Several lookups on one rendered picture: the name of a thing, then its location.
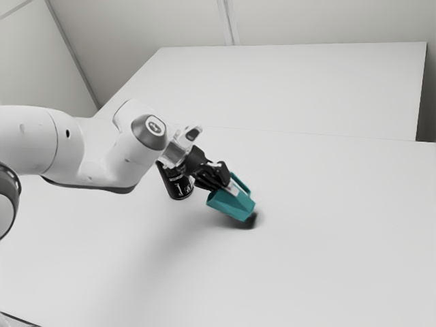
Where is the black can with white print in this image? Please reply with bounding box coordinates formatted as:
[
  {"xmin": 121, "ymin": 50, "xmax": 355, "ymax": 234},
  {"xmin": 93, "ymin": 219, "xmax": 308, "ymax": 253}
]
[{"xmin": 155, "ymin": 159, "xmax": 196, "ymax": 201}]

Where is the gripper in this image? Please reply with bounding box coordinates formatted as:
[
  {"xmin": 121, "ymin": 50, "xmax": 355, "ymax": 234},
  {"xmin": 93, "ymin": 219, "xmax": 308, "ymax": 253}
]
[{"xmin": 185, "ymin": 145, "xmax": 241, "ymax": 198}]

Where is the teal faceted mug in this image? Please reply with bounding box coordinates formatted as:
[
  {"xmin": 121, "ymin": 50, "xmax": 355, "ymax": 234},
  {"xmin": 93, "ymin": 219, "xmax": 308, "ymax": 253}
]
[{"xmin": 205, "ymin": 172, "xmax": 257, "ymax": 223}]

